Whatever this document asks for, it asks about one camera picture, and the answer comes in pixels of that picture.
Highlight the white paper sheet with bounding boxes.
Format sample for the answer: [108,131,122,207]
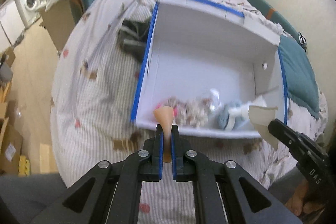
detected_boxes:
[249,96,278,149]

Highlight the light blue fluffy sock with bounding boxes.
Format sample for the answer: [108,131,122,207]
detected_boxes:
[218,101,251,131]

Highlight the cream ruffled scrunchie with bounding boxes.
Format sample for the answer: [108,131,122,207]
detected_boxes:
[167,97,210,128]

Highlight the clear plastic bag with toy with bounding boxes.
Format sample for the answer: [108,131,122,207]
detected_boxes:
[201,88,221,113]

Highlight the pink rubber duck toy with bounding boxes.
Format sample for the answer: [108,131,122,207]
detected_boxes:
[155,100,178,117]

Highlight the teal pillow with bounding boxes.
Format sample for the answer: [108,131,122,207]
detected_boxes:
[278,35,319,119]

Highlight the yellow object on floor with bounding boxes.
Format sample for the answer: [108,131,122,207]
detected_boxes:
[18,155,30,177]

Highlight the flat cardboard boxes on floor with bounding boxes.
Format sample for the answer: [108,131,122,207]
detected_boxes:
[0,102,23,176]

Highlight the checkered bed sheet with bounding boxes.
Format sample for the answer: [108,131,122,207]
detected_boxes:
[51,0,328,223]

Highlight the white cardboard box blue edges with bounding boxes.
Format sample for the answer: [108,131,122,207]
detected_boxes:
[130,0,288,130]

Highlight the dark grey sock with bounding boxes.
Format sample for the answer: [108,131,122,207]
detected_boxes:
[118,18,151,63]

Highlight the brown cardboard box by bed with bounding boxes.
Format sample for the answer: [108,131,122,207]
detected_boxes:
[38,0,75,53]

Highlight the white washing machine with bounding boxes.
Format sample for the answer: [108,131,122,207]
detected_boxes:
[15,0,41,29]

